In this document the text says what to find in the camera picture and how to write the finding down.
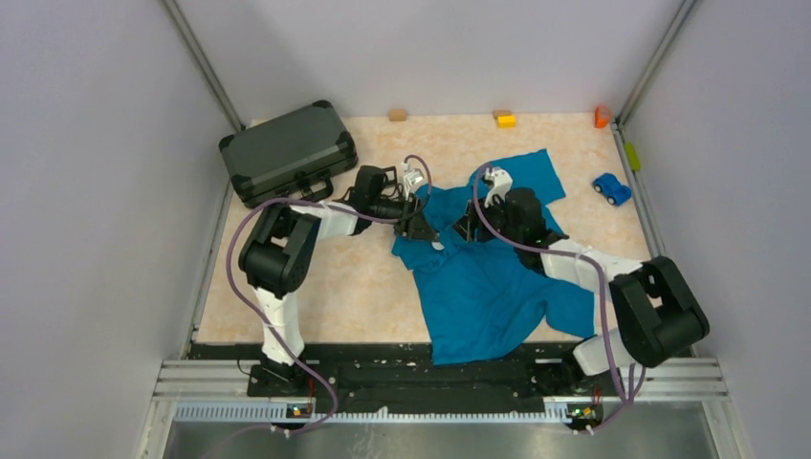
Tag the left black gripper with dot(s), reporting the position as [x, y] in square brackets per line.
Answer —
[412, 222]

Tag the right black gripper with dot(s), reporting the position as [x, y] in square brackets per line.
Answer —
[470, 223]

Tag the blue t-shirt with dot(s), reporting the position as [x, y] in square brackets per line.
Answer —
[479, 302]

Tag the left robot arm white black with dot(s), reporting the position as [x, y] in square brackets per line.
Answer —
[277, 254]

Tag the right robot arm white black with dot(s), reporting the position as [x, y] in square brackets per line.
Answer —
[657, 314]

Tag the yellow block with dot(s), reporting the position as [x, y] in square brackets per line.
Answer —
[506, 121]

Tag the tan wooden block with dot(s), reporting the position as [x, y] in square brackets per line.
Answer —
[397, 115]

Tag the brown wooden block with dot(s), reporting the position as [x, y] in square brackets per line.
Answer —
[501, 113]

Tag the dark green hard case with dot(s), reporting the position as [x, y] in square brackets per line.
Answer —
[300, 151]

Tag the blue toy car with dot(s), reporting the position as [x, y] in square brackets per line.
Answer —
[613, 191]

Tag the orange toy block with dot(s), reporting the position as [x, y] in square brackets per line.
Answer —
[602, 116]

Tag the green marker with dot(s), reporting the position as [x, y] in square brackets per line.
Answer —
[632, 157]

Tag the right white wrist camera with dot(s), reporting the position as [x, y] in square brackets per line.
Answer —
[499, 183]

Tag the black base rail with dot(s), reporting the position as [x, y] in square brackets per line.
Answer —
[402, 378]

